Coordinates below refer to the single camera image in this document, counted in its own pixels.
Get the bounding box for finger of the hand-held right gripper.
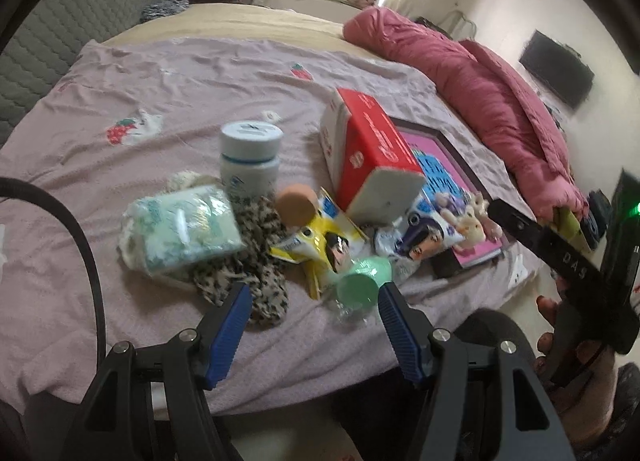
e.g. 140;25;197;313
487;198;603;292

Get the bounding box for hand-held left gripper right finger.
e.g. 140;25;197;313
377;281;576;461

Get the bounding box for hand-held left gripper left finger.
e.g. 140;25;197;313
70;281;253;461

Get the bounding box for dark shallow cardboard box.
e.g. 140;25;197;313
387;116;511;278

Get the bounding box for leopard print cloth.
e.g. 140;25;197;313
192;196;292;328

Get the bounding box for pale green wet wipes pack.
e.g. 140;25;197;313
117;186;246;278

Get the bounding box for cream floral cloth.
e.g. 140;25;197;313
165;170;222;193

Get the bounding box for person's right forearm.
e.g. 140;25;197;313
575;363;640;461

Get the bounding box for person's right hand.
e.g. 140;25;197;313
534;276;621;447

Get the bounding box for green cloth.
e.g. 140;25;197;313
552;208;591;253

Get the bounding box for dark blue cloth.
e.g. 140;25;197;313
582;190;613;248

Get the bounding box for green plastic cup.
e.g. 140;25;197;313
330;256;394;323

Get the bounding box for small plush bunny toy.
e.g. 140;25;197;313
435;191;502;248

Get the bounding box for purple-haired cartoon print packet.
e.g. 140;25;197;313
375;191;466;263

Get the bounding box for yellow cartoon snack packet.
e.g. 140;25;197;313
270;188;372;301

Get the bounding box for pink and blue book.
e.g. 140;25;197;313
400;131;503;267

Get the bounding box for round orange sponge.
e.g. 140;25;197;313
276;184;319;228

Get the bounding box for pink quilt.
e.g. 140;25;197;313
342;6;591;219

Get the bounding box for white bottle with blue cap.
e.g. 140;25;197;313
219;121;283;202

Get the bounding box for red and white tissue pack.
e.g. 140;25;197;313
320;88;426;222

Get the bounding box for white metal rack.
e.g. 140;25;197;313
444;8;477;40

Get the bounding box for lilac strawberry print blanket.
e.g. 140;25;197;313
0;38;543;417

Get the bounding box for beige bed sheet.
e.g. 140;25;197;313
100;1;361;49

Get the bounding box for dark patterned cloth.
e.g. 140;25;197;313
141;0;191;23

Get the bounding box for grey quilted headboard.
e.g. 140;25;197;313
0;0;171;142

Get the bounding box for wall-mounted black television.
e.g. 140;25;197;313
519;30;596;112

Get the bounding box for black cable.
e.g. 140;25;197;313
0;176;108;357

